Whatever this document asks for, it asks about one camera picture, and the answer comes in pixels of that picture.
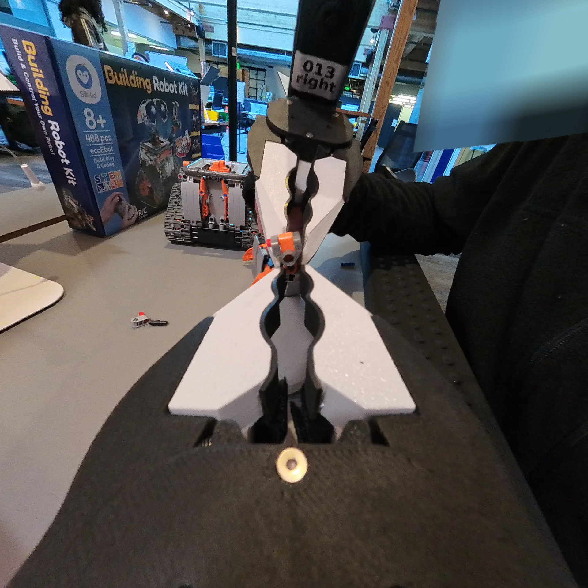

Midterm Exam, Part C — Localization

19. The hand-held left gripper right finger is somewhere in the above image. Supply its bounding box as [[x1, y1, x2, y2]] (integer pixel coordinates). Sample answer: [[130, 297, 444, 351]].
[[298, 266, 417, 444]]

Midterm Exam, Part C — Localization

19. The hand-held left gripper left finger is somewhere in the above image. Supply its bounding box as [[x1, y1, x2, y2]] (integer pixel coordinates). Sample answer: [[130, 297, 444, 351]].
[[168, 269, 286, 435]]

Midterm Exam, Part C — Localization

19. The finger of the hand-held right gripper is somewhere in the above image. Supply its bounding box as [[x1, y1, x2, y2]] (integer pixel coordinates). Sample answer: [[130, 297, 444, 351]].
[[254, 139, 300, 243], [300, 157, 348, 266]]

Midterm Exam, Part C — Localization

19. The dark grey connector piece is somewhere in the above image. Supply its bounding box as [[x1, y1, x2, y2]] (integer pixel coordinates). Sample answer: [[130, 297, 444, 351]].
[[270, 232, 304, 268]]

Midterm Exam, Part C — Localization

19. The orange connector piece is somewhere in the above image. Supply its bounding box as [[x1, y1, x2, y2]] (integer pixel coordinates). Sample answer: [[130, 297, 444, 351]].
[[277, 232, 298, 281]]

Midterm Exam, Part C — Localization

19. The person's right forearm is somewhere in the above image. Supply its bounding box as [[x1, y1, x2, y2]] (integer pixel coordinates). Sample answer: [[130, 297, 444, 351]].
[[331, 172, 465, 255]]

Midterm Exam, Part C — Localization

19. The black tracked brick robot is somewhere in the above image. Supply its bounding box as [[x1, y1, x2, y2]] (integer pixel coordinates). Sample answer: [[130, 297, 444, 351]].
[[164, 158, 260, 250]]

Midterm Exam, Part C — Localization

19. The blue storage crate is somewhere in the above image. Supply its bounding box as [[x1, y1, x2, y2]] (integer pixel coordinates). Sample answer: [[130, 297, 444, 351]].
[[201, 133, 227, 161]]

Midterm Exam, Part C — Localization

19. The black perforated board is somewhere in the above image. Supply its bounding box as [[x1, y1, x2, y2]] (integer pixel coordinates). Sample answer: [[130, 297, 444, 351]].
[[360, 241, 488, 414]]

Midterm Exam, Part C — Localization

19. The grey and orange brick model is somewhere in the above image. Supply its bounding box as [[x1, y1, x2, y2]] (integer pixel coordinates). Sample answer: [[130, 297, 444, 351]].
[[243, 236, 299, 299]]

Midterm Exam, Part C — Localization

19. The blue printed cardboard box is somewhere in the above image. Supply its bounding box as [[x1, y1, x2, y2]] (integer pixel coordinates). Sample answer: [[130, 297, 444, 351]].
[[0, 23, 203, 238]]

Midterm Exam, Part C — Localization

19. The wooden post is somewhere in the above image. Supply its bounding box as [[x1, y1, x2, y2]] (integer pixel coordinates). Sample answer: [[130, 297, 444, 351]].
[[360, 0, 419, 173]]

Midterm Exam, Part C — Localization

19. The black metal post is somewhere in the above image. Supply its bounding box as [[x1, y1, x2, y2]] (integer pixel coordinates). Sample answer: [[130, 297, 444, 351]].
[[226, 0, 239, 161]]

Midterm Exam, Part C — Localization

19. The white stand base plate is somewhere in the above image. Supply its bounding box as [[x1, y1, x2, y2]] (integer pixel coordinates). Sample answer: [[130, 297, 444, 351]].
[[0, 263, 65, 332]]

